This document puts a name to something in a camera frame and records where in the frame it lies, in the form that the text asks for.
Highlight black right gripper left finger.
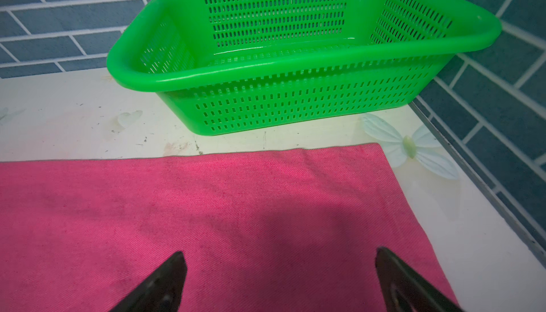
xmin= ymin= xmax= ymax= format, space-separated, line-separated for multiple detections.
xmin=109 ymin=252 xmax=188 ymax=312

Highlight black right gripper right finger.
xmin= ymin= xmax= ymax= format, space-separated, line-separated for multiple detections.
xmin=375 ymin=247 xmax=462 ymax=312

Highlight pink long pants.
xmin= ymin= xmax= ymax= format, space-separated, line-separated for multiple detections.
xmin=1 ymin=144 xmax=455 ymax=311

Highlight floral table mat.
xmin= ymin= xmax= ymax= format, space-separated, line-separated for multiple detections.
xmin=1 ymin=68 xmax=545 ymax=311

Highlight green plastic basket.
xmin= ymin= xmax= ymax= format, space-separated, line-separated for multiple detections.
xmin=107 ymin=0 xmax=502 ymax=136

